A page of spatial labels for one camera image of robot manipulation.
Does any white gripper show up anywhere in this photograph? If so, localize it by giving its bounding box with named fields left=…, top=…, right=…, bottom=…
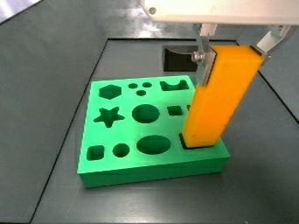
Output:
left=140, top=0, right=299, bottom=86

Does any yellow rectangular block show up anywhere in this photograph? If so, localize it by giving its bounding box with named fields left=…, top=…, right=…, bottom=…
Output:
left=182, top=45, right=263, bottom=148

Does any black curved fixture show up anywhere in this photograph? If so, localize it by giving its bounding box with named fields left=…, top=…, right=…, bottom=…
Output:
left=163, top=45, right=198, bottom=72

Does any green shape sorting board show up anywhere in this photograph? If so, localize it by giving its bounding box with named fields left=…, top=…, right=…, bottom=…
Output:
left=78, top=75, right=230, bottom=187

